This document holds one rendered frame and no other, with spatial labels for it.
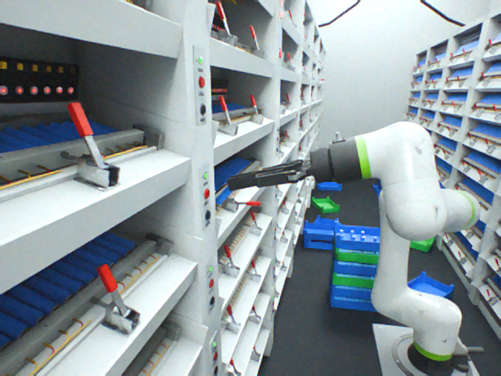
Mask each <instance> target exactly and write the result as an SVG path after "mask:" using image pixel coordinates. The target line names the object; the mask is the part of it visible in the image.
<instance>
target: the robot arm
mask: <svg viewBox="0 0 501 376"><path fill-rule="evenodd" d="M335 136H336V139H333V140H332V142H329V149H327V148H326V146H325V147H321V148H318V149H314V150H311V152H310V160H307V161H304V159H301V158H299V159H298V160H296V161H290V162H287V163H283V164H278V165H273V166H270V167H267V168H263V169H262V170H259V171H254V172H247V173H243V174H239V175H231V176H230V179H227V180H226V182H227V185H228V188H229V192H231V191H235V190H242V189H246V188H251V187H257V188H262V187H268V186H278V185H284V184H297V183H299V181H301V180H305V179H306V178H307V177H309V176H314V178H315V183H327V182H331V181H333V178H335V182H336V184H341V183H345V185H346V186H349V185H348V184H349V182H354V181H359V180H363V179H371V178H378V179H379V180H380V181H381V185H382V190H381V192H380V195H379V210H380V250H379V258H378V265H377V274H376V278H375V281H374V285H373V290H372V293H371V300H372V303H373V306H374V308H375V310H376V311H377V312H379V313H381V314H383V315H385V316H387V317H390V318H392V319H393V320H396V321H398V322H400V323H402V324H404V325H406V326H408V327H411V328H412V329H413V343H411V344H410V345H409V347H408V349H407V356H408V359H409V361H410V363H411V364H412V365H413V366H414V367H416V368H417V369H418V370H420V371H422V372H423V373H425V374H428V375H430V376H450V375H451V374H452V373H453V371H454V369H455V370H457V371H459V372H462V373H464V374H466V373H468V371H469V367H468V361H471V360H470V358H468V354H484V353H485V351H484V349H483V348H482V347H466V346H465V345H463V344H460V343H459V342H458V341H457V337H458V333H459V330H460V322H461V317H462V315H461V312H460V309H459V308H458V306H457V305H456V304H454V303H453V302H451V301H450V300H448V299H445V298H441V297H439V296H436V295H429V294H426V293H423V292H419V291H415V290H413V289H411V288H409V287H408V284H407V276H408V261H409V247H410V241H411V240H414V241H420V240H427V239H430V238H432V237H434V236H436V235H437V234H438V233H440V232H441V231H443V232H446V233H453V232H456V231H459V230H465V229H467V228H471V227H472V226H474V225H475V224H476V223H477V221H478V218H479V216H480V206H479V203H478V200H477V199H476V198H475V197H474V196H473V195H472V194H470V193H468V192H466V191H460V190H443V189H440V186H439V183H438V177H437V171H436V166H435V160H434V148H433V142H432V139H431V137H430V135H429V133H428V132H427V131H426V130H425V129H424V128H423V127H421V126H420V125H418V124H416V123H413V122H408V121H402V122H397V123H394V124H392V125H389V126H388V127H386V128H382V129H381V130H378V131H375V132H371V133H369V134H365V135H361V136H356V137H352V138H350V137H348V138H345V137H343V138H341V135H340V133H339V132H337V133H335Z"/></svg>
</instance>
